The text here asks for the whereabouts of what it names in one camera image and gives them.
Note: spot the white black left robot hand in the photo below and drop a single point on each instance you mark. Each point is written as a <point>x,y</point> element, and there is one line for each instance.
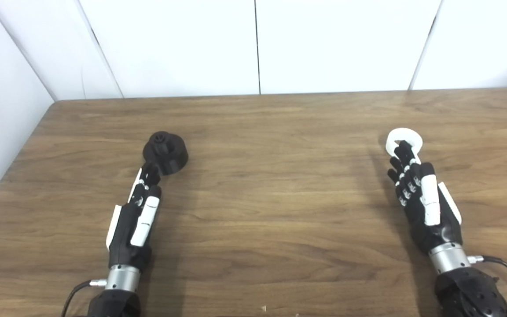
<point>123,229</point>

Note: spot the round black plastic part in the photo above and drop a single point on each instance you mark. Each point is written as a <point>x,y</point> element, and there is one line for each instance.
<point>174,154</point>

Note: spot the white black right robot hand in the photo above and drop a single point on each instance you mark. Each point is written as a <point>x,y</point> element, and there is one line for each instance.
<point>429,220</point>

